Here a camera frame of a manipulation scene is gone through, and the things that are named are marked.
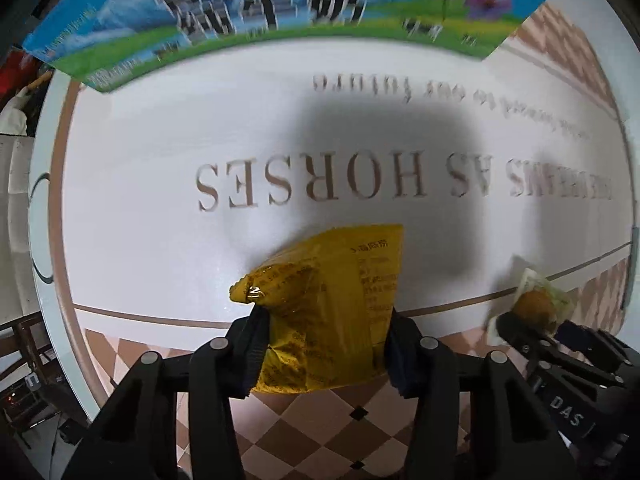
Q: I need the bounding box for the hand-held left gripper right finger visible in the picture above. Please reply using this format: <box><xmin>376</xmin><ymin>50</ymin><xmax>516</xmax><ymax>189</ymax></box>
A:
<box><xmin>382</xmin><ymin>305</ymin><xmax>576</xmax><ymax>480</ymax></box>

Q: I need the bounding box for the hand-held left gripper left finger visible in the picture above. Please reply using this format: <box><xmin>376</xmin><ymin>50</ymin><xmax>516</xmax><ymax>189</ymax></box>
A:
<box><xmin>60</xmin><ymin>305</ymin><xmax>272</xmax><ymax>480</ymax></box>

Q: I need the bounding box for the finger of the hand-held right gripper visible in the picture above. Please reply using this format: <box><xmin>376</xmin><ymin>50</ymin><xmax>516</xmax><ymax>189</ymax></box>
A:
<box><xmin>495</xmin><ymin>311</ymin><xmax>557</xmax><ymax>369</ymax></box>
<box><xmin>556</xmin><ymin>320</ymin><xmax>637</xmax><ymax>387</ymax></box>

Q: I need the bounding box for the clear-wrapped brown bun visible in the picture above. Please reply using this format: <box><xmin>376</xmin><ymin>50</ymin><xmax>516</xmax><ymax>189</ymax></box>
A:
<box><xmin>487</xmin><ymin>255</ymin><xmax>576</xmax><ymax>341</ymax></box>

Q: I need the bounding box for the yellow snack packet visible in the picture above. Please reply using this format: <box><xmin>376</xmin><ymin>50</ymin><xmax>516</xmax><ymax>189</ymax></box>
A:
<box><xmin>229</xmin><ymin>224</ymin><xmax>405</xmax><ymax>395</ymax></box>

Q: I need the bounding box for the printed cardboard box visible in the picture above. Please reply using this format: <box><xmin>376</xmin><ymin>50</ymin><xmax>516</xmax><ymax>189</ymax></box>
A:
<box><xmin>22</xmin><ymin>0</ymin><xmax>558</xmax><ymax>93</ymax></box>

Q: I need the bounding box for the checkered printed tablecloth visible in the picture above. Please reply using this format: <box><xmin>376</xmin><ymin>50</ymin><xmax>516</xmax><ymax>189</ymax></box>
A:
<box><xmin>27</xmin><ymin>0</ymin><xmax>640</xmax><ymax>480</ymax></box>

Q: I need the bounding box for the white seat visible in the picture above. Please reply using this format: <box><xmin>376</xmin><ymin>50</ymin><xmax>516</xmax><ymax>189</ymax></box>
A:
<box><xmin>0</xmin><ymin>105</ymin><xmax>46</xmax><ymax>322</ymax></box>

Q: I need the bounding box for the red bag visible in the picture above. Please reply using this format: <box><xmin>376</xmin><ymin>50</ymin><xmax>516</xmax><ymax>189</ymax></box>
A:
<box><xmin>0</xmin><ymin>52</ymin><xmax>38</xmax><ymax>93</ymax></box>

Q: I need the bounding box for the dark wooden frame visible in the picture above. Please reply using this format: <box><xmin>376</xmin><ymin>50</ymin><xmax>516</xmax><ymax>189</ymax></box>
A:
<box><xmin>0</xmin><ymin>312</ymin><xmax>96</xmax><ymax>433</ymax></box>

